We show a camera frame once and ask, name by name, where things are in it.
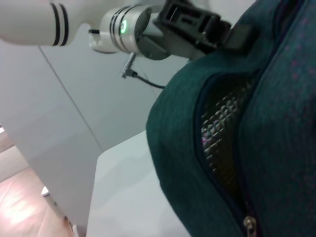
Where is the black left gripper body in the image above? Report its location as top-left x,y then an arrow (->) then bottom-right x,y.
138,0 -> 232,61

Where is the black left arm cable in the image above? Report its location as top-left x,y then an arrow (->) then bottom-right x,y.
120,52 -> 166,89

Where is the dark teal fabric lunch bag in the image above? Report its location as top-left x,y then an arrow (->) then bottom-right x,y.
146,0 -> 316,237

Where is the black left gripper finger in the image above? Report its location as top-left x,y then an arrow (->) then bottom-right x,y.
222,23 -> 254,50

